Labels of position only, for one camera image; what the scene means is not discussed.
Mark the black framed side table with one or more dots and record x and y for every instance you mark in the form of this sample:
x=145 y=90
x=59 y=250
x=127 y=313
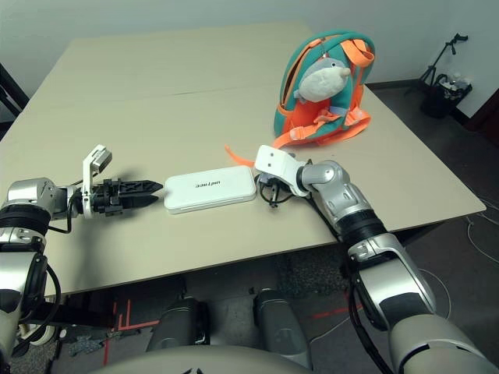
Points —
x=11 y=93

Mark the black tripod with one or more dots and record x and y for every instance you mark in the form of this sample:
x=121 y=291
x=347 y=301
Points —
x=429 y=72

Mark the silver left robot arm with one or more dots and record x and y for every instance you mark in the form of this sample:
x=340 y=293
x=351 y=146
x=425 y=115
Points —
x=27 y=195

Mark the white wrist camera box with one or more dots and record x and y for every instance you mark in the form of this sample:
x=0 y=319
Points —
x=87 y=175
x=273 y=161

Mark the black bin with bottles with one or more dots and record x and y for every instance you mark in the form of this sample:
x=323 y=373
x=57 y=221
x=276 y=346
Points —
x=434 y=105

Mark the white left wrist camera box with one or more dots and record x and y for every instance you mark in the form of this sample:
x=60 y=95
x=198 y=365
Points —
x=87 y=175

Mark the teal orange backpack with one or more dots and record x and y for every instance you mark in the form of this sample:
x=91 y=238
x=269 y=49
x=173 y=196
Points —
x=300 y=121

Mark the grey robot left leg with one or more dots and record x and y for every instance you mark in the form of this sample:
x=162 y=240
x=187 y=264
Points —
x=179 y=323

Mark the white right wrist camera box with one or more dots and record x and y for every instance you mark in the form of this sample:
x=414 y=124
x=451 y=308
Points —
x=273 y=161

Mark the grey white plush shark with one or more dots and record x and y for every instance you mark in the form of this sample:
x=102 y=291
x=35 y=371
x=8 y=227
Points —
x=319 y=83

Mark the beige robot torso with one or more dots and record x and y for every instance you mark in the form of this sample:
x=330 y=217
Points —
x=195 y=362

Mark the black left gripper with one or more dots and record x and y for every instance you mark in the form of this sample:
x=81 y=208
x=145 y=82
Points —
x=107 y=196

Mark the white pencil case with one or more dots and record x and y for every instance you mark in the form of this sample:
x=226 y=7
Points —
x=210 y=191

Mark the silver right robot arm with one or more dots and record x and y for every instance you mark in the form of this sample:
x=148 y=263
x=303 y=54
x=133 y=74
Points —
x=343 y=195

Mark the grey robot leg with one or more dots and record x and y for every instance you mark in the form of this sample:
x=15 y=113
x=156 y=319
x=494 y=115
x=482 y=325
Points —
x=280 y=327
x=179 y=323

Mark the grey robot right leg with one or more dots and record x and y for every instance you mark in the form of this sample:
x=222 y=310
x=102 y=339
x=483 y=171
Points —
x=280 y=327

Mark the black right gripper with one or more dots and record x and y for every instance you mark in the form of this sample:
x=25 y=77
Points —
x=273 y=185

